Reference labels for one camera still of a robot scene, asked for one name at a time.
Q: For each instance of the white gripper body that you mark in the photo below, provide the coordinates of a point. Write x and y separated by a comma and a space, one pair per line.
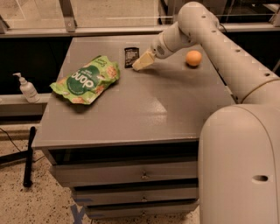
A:
157, 49

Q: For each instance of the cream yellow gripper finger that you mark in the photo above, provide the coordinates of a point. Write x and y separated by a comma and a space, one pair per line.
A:
146, 59

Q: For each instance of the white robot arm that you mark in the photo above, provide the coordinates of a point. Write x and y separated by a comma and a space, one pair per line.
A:
239, 145

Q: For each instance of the orange fruit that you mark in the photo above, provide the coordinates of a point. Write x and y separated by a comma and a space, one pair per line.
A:
193, 58

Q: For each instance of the green chip bag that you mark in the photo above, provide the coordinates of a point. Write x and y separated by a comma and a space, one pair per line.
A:
88, 82

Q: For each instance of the grey drawer cabinet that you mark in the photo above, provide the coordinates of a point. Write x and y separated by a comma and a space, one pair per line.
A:
152, 116

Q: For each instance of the white pump bottle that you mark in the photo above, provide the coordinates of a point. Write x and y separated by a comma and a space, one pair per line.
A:
28, 90

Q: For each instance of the top grey drawer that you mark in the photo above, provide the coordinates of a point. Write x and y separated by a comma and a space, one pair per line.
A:
106, 174

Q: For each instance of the grey drawer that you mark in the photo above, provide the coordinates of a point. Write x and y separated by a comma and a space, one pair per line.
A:
108, 198
142, 210
106, 174

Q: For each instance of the middle grey drawer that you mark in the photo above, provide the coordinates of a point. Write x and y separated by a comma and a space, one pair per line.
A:
108, 198

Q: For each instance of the bottom grey drawer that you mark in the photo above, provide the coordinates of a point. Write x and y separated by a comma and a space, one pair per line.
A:
142, 210

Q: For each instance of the black stand leg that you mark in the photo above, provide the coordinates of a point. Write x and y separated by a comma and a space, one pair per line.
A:
25, 155

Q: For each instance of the metal railing frame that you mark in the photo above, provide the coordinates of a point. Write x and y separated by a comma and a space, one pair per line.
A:
61, 18

